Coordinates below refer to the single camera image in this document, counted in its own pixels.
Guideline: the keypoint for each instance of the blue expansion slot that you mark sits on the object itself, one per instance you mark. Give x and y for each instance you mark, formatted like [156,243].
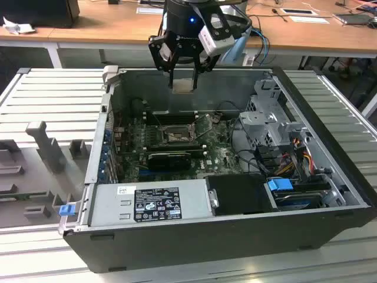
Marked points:
[143,171]

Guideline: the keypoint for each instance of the white camera with black plate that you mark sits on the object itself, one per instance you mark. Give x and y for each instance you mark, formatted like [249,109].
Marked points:
[212,44]

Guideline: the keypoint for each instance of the green RAM stick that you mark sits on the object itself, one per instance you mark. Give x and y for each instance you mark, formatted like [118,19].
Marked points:
[17,197]

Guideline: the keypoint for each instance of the wooden desk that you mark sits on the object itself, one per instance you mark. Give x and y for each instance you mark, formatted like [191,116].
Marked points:
[117,26]

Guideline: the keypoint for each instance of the blue disk carrier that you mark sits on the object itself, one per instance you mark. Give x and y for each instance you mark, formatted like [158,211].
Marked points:
[279,185]

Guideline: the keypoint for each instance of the CPU socket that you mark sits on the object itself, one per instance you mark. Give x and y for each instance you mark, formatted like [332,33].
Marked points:
[176,135]

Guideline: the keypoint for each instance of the white crumpled paper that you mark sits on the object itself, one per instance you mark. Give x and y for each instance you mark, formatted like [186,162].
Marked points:
[17,28]

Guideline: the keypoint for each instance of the white paper sheet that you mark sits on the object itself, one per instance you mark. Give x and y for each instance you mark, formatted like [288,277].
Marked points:
[309,19]

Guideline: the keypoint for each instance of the grey parts rack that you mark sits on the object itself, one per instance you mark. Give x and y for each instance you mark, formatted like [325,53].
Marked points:
[44,177]

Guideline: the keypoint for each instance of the black plastic air shroud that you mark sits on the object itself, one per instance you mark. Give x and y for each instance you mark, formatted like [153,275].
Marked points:
[241,194]

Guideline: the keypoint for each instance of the black graphics card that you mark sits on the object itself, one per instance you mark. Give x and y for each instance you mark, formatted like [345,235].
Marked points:
[168,161]

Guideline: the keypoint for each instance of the black open PC case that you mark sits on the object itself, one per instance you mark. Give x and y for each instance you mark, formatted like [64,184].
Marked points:
[176,250]

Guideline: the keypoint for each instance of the blue plastic case latch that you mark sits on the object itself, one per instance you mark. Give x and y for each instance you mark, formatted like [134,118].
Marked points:
[66,210]

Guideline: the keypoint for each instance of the green motherboard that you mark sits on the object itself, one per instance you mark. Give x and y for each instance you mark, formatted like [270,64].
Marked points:
[218,159]

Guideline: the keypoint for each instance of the grey notebook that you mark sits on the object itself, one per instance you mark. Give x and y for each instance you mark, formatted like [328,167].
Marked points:
[352,19]

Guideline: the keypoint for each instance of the silver hard disk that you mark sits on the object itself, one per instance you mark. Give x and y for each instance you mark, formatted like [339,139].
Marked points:
[297,202]

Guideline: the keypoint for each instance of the silver CPU plate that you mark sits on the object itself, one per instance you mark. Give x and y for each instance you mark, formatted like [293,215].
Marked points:
[183,86]

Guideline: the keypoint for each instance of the silver metal drive cage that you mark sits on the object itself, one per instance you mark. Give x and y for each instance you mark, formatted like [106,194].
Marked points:
[259,121]

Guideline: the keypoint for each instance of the grey plastic case latch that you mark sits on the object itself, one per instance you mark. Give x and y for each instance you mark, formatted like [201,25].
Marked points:
[110,73]

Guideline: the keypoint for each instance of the white power block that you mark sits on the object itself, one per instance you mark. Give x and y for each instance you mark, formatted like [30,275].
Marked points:
[248,60]

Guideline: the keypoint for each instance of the black RAM slot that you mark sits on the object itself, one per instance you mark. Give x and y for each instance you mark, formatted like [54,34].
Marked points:
[171,120]
[173,144]
[171,113]
[176,149]

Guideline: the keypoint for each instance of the grey power supply unit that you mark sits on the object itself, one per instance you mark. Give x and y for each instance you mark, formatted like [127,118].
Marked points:
[109,203]

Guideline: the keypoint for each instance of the black equipment box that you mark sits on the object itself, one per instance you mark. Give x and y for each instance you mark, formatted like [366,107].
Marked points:
[38,13]

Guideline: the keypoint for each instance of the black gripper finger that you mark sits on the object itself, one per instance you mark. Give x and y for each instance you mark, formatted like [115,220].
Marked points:
[157,59]
[195,73]

